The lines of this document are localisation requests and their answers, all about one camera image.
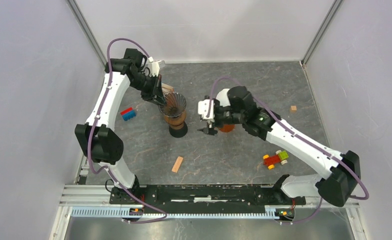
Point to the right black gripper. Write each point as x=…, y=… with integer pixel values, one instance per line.
x=210, y=130

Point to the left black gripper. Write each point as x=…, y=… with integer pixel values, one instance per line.
x=156, y=89

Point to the orange coffee filter box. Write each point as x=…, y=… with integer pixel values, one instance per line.
x=166, y=88

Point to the dark smoky glass dripper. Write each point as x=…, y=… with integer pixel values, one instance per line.
x=175, y=105

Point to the amber glass carafe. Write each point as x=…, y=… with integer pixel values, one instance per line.
x=226, y=128

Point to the dark red cup carafe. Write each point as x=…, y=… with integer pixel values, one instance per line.
x=178, y=131

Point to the white paper coffee filter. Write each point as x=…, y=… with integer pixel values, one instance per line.
x=223, y=98

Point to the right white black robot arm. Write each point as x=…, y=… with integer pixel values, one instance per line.
x=336, y=174

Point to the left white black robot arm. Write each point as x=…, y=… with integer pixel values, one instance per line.
x=102, y=147

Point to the blue red toy block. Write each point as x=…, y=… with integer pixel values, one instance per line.
x=128, y=114

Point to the long wooden block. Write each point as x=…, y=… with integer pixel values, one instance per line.
x=177, y=164

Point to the red green toy car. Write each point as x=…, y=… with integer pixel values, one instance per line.
x=280, y=157

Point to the small wooden cube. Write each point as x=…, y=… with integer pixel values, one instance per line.
x=293, y=109

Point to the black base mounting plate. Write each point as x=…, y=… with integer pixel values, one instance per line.
x=202, y=198

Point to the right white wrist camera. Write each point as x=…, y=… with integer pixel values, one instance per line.
x=205, y=110

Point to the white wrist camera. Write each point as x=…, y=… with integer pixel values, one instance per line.
x=205, y=110
x=154, y=66

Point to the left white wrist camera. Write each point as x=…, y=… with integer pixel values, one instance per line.
x=154, y=66

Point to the white slotted cable duct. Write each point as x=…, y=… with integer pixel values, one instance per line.
x=129, y=213

